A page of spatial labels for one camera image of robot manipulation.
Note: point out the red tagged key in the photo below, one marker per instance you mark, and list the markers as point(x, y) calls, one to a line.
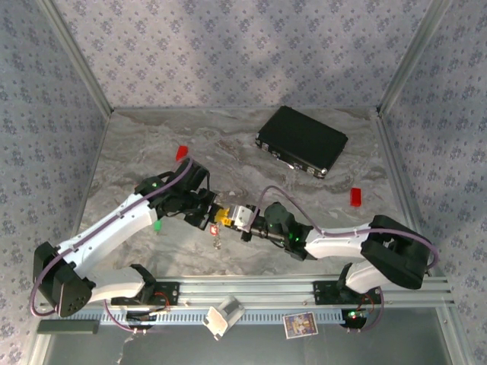
point(214, 229)

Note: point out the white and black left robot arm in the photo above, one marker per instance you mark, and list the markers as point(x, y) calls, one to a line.
point(114, 224)

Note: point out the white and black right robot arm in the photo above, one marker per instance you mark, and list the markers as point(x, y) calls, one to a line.
point(342, 243)

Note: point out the green tagged key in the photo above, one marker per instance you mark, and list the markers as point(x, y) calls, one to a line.
point(157, 227)

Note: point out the red block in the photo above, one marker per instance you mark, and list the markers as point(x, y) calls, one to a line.
point(182, 152)
point(356, 197)

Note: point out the black case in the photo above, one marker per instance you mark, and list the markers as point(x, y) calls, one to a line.
point(304, 131)

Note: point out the colourful picture card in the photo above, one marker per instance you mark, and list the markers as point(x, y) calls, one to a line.
point(300, 325)

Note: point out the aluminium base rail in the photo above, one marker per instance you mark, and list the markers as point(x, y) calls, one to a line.
point(247, 289)

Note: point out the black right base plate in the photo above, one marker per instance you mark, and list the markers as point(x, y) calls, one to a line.
point(323, 292)

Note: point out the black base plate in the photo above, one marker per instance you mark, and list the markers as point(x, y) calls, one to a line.
point(323, 292)
point(171, 292)

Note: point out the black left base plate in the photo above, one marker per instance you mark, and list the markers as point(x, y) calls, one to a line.
point(171, 292)

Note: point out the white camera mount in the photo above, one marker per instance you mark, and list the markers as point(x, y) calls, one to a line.
point(222, 315)

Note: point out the aluminium frame side bar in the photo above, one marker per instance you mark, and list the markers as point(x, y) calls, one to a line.
point(91, 178)
point(395, 171)

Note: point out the aluminium frame post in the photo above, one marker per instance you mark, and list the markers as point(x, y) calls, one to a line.
point(76, 57)
point(414, 57)

